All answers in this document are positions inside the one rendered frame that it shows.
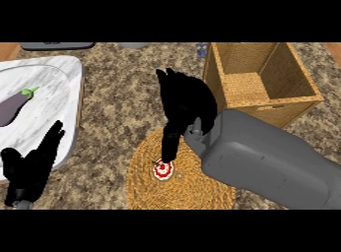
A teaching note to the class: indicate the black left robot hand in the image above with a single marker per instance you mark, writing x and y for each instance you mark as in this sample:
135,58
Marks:
30,167

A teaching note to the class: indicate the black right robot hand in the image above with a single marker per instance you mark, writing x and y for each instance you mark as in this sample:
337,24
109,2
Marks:
184,98

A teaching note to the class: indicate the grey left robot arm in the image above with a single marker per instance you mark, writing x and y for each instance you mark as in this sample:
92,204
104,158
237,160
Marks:
21,204

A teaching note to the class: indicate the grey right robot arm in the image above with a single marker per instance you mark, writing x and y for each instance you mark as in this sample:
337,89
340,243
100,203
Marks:
270,160

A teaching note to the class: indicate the rectangular wicker basket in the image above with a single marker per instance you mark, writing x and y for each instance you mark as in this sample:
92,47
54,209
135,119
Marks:
261,82

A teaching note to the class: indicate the red and white cupcake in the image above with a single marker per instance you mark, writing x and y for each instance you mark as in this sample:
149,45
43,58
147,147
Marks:
163,169

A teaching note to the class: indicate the round woven straw placemat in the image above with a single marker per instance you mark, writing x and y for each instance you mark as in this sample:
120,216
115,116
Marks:
178,190

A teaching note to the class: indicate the blue patterned object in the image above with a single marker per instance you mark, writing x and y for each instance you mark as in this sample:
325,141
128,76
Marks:
202,49

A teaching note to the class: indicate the white marble cutting board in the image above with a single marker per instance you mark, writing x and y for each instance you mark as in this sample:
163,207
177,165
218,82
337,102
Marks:
38,111

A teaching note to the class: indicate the purple eggplant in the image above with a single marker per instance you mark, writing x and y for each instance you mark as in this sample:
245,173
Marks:
9,106

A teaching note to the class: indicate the grey rounded object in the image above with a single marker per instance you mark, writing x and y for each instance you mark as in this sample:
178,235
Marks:
134,44

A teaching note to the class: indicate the dark grey appliance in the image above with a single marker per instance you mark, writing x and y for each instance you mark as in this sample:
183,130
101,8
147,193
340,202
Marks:
57,45

